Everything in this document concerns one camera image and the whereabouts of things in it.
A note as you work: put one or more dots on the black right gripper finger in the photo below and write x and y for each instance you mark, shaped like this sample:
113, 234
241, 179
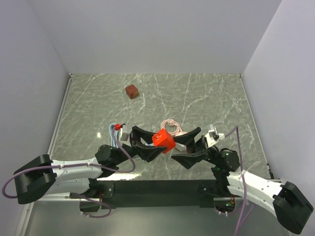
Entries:
188, 138
187, 160

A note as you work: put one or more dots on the red cube socket adapter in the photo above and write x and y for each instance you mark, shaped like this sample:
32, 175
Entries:
164, 139

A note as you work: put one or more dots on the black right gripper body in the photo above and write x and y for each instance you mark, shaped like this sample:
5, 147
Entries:
212, 153

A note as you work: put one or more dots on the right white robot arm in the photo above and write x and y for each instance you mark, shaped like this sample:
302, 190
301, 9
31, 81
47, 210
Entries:
284, 200

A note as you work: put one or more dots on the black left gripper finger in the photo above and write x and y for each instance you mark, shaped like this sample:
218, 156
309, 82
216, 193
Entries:
137, 134
148, 153

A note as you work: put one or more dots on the dark red cube adapter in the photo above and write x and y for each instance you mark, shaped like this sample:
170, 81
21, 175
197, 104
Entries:
132, 91

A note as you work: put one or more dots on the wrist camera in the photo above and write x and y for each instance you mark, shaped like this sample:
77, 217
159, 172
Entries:
213, 137
122, 132

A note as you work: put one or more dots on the pink round power strip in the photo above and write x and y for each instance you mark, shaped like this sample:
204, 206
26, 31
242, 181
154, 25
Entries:
180, 133

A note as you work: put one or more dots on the white square socket adapter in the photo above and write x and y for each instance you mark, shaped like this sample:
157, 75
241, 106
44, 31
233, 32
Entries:
180, 147

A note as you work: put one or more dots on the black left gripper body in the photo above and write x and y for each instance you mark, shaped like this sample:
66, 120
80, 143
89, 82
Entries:
123, 156

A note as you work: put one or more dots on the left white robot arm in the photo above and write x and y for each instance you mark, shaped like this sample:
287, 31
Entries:
44, 176

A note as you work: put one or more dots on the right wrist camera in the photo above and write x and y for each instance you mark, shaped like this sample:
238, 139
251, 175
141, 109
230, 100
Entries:
213, 137

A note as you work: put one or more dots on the black base beam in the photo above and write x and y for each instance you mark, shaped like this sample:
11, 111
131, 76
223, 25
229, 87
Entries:
156, 193

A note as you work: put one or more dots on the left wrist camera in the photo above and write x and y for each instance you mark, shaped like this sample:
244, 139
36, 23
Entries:
122, 132

